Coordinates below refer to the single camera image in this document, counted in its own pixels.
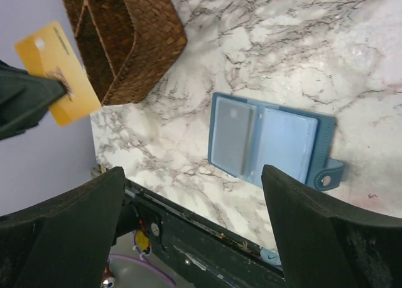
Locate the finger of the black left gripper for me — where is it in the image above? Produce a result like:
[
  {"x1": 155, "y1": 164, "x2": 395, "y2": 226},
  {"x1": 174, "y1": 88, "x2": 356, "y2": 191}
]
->
[{"x1": 1, "y1": 61, "x2": 67, "y2": 140}]

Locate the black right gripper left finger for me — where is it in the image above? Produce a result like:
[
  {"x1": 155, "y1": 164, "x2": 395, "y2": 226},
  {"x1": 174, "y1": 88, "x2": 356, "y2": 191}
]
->
[{"x1": 1, "y1": 167, "x2": 125, "y2": 287}]

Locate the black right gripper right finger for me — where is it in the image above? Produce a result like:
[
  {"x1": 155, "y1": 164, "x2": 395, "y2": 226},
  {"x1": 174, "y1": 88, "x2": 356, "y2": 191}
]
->
[{"x1": 262, "y1": 165, "x2": 401, "y2": 287}]

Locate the blue leather card holder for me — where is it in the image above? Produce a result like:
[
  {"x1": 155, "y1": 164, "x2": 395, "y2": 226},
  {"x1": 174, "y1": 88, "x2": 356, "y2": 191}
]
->
[{"x1": 208, "y1": 92, "x2": 345, "y2": 191}]

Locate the grey card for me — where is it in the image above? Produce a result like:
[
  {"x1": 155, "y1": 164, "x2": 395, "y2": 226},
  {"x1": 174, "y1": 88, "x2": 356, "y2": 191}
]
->
[{"x1": 211, "y1": 98, "x2": 254, "y2": 175}]

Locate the woven brown basket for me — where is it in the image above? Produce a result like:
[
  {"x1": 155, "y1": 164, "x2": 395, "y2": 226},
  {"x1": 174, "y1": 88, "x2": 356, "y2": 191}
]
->
[{"x1": 63, "y1": 0, "x2": 187, "y2": 105}]

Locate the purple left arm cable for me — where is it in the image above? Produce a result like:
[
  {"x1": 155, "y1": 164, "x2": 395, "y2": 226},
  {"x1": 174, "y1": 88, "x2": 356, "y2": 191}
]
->
[{"x1": 106, "y1": 231, "x2": 177, "y2": 288}]

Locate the black mounting rail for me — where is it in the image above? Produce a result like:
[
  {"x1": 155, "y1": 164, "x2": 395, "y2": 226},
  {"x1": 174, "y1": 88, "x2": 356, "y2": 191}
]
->
[{"x1": 115, "y1": 179, "x2": 285, "y2": 287}]

